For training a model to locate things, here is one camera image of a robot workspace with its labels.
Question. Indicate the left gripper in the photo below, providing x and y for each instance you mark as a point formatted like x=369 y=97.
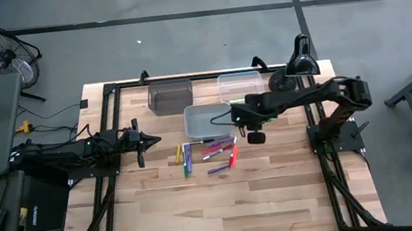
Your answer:
x=140 y=156

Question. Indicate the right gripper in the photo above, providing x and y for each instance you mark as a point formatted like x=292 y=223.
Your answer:
x=256 y=138

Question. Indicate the thin red marker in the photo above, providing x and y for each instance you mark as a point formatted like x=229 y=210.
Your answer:
x=235 y=140

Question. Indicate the orange highlighter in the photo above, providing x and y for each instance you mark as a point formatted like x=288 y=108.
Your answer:
x=235 y=155

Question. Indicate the magenta Expo marker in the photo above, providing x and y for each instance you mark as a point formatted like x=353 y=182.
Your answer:
x=229 y=147

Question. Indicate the yellow highlighter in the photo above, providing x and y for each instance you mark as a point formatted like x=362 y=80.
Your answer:
x=178 y=153

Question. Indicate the purple highlighter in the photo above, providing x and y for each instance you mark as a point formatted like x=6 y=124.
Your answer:
x=218 y=169
x=189 y=158
x=220 y=141

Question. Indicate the green Expo marker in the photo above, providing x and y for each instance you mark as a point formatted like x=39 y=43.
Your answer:
x=186 y=170

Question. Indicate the black Expo marker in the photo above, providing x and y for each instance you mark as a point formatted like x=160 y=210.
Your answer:
x=201 y=142

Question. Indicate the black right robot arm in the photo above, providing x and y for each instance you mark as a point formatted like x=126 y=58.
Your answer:
x=305 y=98

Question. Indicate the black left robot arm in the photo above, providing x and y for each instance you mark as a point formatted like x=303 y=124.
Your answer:
x=58 y=153

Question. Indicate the smoked translucent plastic bin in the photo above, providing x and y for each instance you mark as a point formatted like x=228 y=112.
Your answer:
x=171 y=100

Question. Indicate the white opaque plastic bin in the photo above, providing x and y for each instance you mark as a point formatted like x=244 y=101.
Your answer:
x=206 y=121

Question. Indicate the clear plastic bin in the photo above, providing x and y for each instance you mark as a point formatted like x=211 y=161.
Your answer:
x=239 y=84

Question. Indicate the small black box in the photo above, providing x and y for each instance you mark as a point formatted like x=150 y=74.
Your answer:
x=83 y=104

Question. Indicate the black desk lamp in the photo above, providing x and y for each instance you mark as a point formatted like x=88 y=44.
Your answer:
x=301 y=63

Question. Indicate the small white scrap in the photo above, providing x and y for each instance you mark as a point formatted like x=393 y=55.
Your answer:
x=139 y=42

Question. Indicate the black Husky pad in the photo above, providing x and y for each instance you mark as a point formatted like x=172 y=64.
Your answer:
x=45 y=204

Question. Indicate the yellow plug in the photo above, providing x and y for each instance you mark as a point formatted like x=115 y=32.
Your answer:
x=25 y=127

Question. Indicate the black floor fan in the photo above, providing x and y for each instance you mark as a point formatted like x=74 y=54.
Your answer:
x=1 y=57

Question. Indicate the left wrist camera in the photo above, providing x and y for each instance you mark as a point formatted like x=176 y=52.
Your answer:
x=129 y=140

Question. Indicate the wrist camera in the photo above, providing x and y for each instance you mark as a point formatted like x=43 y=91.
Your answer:
x=129 y=140
x=239 y=113

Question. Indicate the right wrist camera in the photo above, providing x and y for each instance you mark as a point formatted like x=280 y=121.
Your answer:
x=239 y=113

